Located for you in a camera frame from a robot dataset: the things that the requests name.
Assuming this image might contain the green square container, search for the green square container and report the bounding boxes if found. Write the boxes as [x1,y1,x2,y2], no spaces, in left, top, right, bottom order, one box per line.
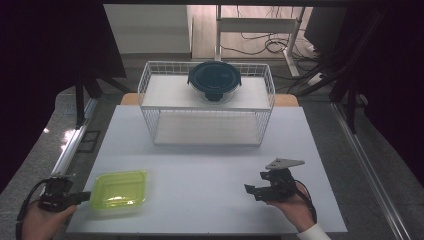
[89,169,149,216]

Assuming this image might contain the person's right hand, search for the person's right hand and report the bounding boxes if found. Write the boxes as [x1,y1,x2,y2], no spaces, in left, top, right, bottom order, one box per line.
[265,182,317,234]

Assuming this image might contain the wooden board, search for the wooden board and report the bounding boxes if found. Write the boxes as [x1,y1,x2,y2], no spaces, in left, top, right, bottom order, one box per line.
[119,92,300,108]

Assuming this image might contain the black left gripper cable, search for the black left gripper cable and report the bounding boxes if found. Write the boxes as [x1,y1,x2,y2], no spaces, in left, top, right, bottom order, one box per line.
[14,178,52,240]

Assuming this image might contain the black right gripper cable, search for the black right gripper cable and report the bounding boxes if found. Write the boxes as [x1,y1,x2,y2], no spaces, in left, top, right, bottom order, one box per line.
[294,179,318,225]

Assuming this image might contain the white wire rack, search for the white wire rack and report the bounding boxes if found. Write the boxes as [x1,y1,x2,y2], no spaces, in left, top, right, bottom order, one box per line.
[137,60,277,147]

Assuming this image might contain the white power strip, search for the white power strip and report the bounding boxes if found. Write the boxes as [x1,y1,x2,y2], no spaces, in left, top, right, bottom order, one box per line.
[307,72,324,87]

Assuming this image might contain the black floor cables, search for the black floor cables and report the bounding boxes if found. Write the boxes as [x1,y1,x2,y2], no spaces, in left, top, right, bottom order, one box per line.
[220,5,331,93]

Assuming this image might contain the aluminium rail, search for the aluminium rail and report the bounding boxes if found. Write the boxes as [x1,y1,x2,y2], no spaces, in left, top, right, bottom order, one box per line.
[330,101,412,240]
[39,97,99,198]

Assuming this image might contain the round dark lidded container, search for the round dark lidded container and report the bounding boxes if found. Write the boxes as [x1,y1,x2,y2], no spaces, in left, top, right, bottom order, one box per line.
[186,60,243,103]

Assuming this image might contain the black tripod stand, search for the black tripod stand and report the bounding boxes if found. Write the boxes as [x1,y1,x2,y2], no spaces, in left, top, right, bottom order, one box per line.
[73,64,133,130]
[295,9,391,135]

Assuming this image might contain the dark curtain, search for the dark curtain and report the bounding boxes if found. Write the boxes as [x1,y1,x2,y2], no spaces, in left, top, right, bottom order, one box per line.
[333,4,424,191]
[0,0,128,194]

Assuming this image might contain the dark grey box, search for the dark grey box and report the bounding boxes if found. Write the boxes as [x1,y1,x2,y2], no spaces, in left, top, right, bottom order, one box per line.
[303,6,348,52]

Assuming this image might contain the person's white right sleeve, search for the person's white right sleeve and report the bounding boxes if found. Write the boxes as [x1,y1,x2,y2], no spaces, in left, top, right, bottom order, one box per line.
[295,222,333,240]

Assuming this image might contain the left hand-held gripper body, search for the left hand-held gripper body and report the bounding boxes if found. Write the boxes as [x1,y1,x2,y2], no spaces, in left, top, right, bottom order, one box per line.
[37,173,77,213]

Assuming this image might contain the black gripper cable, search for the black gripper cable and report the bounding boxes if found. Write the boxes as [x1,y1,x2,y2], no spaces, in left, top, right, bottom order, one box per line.
[14,178,52,240]
[294,179,318,225]

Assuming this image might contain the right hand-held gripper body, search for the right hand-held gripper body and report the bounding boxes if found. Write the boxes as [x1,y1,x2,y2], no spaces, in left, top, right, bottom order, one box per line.
[259,157,306,203]

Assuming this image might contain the person's left hand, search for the person's left hand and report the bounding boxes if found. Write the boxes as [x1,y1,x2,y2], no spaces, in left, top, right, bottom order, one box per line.
[20,199,78,240]

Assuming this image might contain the white desk frame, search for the white desk frame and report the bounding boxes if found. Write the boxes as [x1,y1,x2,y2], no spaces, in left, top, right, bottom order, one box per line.
[214,4,307,78]

